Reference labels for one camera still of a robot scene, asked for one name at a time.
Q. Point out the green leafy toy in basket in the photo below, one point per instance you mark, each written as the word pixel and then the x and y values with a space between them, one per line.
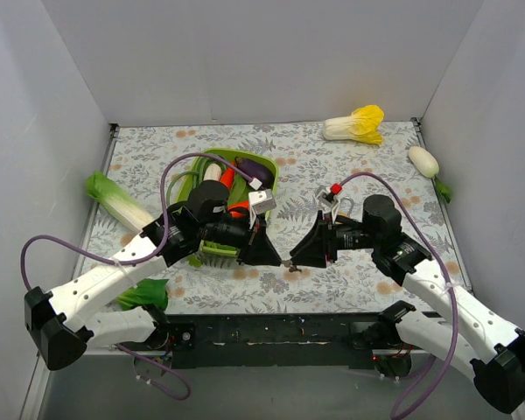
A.
pixel 198 260

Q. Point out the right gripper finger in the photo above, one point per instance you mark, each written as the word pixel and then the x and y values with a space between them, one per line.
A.
pixel 317 234
pixel 309 253

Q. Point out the green bok choy toy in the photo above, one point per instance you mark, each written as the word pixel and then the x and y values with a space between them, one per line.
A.
pixel 146 292

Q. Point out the white toy radish in basket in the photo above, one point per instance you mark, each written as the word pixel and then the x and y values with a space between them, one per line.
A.
pixel 212 172

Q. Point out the purple toy eggplant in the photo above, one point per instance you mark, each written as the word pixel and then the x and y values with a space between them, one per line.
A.
pixel 256 170

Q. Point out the silver keys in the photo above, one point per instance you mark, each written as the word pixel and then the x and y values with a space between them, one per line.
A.
pixel 292 268

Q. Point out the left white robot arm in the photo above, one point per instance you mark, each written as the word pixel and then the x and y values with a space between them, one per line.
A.
pixel 64 321

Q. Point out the orange toy carrot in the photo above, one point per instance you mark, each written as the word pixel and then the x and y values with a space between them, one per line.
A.
pixel 228 176

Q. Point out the yellow napa cabbage toy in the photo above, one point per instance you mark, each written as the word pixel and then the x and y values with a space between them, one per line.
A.
pixel 361 126

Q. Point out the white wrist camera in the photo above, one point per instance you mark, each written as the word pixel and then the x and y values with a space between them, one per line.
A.
pixel 259 202
pixel 327 198

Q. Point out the floral table mat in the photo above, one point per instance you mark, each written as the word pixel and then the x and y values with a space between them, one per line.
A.
pixel 305 161

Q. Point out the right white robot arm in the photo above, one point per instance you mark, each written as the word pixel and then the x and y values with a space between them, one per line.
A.
pixel 484 347

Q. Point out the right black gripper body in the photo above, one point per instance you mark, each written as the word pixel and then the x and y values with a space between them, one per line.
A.
pixel 326 241

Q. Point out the red toy chili pepper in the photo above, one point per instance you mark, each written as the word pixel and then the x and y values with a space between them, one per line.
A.
pixel 239 210

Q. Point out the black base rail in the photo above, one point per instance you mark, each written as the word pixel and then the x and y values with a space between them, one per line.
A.
pixel 355 341

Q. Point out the green napa cabbage toy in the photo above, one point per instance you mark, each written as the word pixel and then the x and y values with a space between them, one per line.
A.
pixel 117 202

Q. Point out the green toy long beans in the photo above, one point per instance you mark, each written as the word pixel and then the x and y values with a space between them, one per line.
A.
pixel 180 187

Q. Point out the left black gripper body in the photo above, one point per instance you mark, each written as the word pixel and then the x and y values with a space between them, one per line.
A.
pixel 252 239

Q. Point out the brass padlock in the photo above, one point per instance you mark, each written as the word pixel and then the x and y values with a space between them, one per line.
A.
pixel 345 207

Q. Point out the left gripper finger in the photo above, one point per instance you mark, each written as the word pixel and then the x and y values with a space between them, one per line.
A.
pixel 259 251
pixel 258 228

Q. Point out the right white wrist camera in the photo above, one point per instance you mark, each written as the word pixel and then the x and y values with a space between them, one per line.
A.
pixel 327 198

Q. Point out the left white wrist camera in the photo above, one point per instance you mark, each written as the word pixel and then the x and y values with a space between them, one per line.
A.
pixel 259 202

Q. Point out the white toy daikon radish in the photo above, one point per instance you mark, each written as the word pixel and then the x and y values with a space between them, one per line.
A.
pixel 428 166

